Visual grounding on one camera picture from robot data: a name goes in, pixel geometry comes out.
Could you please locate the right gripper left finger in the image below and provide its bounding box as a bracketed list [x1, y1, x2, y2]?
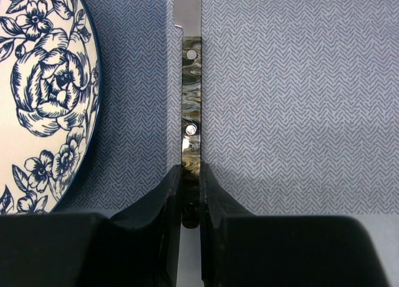
[1, 165, 181, 286]

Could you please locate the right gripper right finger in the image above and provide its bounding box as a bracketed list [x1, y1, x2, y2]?
[199, 163, 388, 286]

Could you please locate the blue and beige cloth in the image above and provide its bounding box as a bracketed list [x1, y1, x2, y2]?
[58, 0, 398, 215]

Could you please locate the blue floral plate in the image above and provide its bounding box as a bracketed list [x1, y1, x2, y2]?
[1, 0, 101, 215]

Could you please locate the metal knife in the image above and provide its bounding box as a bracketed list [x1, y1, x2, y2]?
[173, 0, 203, 229]

